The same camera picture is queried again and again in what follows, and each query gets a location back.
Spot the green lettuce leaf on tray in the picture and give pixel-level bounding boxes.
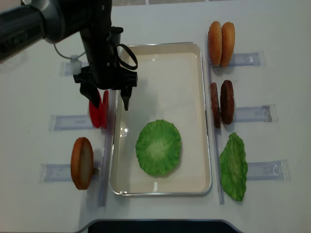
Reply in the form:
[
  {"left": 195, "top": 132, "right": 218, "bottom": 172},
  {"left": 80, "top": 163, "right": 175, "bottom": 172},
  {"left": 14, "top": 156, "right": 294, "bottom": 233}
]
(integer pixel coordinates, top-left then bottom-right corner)
[{"left": 136, "top": 119, "right": 182, "bottom": 177}]

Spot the bun half right outer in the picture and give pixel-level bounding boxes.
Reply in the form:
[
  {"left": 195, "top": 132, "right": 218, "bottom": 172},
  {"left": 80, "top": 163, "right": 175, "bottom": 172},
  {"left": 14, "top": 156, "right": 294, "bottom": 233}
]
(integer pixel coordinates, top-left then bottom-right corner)
[{"left": 220, "top": 22, "right": 235, "bottom": 67}]

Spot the clear rack bun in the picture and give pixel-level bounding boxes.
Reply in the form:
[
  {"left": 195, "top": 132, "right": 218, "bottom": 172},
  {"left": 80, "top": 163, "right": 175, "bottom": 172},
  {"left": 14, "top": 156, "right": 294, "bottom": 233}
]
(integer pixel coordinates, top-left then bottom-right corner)
[
  {"left": 40, "top": 161, "right": 102, "bottom": 184},
  {"left": 228, "top": 51, "right": 266, "bottom": 67}
]

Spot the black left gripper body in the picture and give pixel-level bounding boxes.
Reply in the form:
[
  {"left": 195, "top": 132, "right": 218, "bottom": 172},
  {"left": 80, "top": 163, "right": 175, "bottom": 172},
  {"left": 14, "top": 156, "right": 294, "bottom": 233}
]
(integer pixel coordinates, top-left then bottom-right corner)
[{"left": 73, "top": 27, "right": 138, "bottom": 90}]

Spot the white cable with connector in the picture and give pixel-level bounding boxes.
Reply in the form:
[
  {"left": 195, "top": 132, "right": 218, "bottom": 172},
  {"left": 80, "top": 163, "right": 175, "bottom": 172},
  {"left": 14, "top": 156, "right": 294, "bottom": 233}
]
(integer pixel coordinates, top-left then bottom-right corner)
[{"left": 52, "top": 42, "right": 86, "bottom": 73}]

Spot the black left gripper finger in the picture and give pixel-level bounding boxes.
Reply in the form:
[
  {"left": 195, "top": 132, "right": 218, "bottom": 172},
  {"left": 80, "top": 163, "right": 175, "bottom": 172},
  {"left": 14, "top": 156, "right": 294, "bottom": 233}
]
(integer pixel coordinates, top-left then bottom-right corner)
[
  {"left": 80, "top": 83, "right": 100, "bottom": 109},
  {"left": 121, "top": 86, "right": 132, "bottom": 111}
]

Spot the brown meat patty inner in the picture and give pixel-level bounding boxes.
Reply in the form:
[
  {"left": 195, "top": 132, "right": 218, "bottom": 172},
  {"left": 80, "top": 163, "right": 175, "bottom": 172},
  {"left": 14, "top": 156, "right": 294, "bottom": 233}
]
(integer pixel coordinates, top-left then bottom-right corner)
[{"left": 210, "top": 83, "right": 221, "bottom": 129}]

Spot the brown meat patty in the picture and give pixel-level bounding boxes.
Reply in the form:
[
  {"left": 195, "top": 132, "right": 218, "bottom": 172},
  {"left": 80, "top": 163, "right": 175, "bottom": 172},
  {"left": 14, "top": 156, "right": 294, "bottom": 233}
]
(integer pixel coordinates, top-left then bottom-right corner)
[
  {"left": 210, "top": 83, "right": 221, "bottom": 129},
  {"left": 220, "top": 80, "right": 235, "bottom": 125}
]

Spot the brown meat patty outer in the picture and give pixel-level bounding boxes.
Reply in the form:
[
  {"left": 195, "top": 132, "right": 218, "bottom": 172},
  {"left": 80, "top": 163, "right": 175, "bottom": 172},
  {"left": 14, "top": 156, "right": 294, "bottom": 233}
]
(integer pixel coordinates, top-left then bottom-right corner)
[{"left": 220, "top": 80, "right": 235, "bottom": 125}]

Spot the clear rack tomato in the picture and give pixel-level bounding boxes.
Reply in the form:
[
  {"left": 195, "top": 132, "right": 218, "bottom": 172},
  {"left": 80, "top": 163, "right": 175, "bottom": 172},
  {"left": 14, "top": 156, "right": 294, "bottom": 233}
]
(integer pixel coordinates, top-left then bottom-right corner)
[{"left": 48, "top": 115, "right": 95, "bottom": 131}]

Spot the green lettuce leaf standing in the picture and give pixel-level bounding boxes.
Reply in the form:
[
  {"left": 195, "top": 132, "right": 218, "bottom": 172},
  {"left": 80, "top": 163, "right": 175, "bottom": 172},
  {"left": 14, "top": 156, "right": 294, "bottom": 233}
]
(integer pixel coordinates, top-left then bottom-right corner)
[{"left": 219, "top": 132, "right": 248, "bottom": 201}]

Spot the red tomato slice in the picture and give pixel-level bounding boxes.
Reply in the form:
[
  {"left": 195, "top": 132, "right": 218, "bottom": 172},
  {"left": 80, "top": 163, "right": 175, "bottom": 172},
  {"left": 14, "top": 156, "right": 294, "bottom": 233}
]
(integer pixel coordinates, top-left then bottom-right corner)
[
  {"left": 89, "top": 91, "right": 102, "bottom": 128},
  {"left": 101, "top": 90, "right": 109, "bottom": 129}
]

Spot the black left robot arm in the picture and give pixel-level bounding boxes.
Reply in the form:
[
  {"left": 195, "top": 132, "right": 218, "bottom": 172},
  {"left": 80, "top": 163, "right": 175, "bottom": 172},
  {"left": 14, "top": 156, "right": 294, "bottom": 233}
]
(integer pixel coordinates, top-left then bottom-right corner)
[{"left": 0, "top": 0, "right": 138, "bottom": 107}]

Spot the bun half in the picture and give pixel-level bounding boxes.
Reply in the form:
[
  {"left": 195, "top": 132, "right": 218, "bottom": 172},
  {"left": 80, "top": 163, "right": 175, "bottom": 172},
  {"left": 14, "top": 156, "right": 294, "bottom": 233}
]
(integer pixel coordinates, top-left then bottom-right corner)
[
  {"left": 207, "top": 21, "right": 222, "bottom": 67},
  {"left": 220, "top": 22, "right": 235, "bottom": 67}
]

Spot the clear rack patty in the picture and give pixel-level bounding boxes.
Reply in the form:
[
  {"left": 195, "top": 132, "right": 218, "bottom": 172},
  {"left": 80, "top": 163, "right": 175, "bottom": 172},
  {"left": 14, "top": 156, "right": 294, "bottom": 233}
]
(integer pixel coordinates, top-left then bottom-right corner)
[{"left": 233, "top": 104, "right": 277, "bottom": 123}]

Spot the clear rack left bun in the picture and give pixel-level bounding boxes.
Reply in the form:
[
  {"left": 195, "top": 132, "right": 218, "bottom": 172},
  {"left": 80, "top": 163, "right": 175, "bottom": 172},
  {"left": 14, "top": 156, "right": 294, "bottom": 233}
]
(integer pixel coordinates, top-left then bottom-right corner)
[{"left": 40, "top": 161, "right": 102, "bottom": 184}]

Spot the bun half right inner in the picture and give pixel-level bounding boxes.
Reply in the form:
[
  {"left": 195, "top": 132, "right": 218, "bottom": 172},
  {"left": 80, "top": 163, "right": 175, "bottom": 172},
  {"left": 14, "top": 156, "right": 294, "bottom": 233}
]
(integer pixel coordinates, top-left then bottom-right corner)
[{"left": 207, "top": 21, "right": 222, "bottom": 67}]

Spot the white metal tray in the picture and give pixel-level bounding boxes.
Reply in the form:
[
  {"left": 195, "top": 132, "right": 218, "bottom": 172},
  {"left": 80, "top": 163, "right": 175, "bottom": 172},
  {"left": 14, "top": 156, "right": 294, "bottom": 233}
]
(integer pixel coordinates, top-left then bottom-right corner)
[{"left": 109, "top": 42, "right": 212, "bottom": 196}]

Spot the clear left rail strip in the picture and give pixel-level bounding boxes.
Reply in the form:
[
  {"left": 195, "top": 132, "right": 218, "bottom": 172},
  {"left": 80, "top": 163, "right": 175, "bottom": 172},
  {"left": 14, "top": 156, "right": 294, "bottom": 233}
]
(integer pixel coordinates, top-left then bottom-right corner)
[{"left": 99, "top": 90, "right": 117, "bottom": 207}]

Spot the clear rack right bun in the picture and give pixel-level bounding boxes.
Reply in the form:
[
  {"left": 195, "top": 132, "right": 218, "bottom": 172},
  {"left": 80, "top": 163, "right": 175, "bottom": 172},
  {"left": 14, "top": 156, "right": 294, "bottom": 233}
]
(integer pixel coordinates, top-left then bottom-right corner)
[{"left": 228, "top": 51, "right": 266, "bottom": 67}]

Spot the bun half left rack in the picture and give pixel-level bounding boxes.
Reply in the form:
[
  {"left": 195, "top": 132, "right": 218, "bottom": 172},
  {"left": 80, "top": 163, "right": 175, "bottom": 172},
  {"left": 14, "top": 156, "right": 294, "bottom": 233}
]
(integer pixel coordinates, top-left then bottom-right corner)
[{"left": 70, "top": 137, "right": 93, "bottom": 190}]

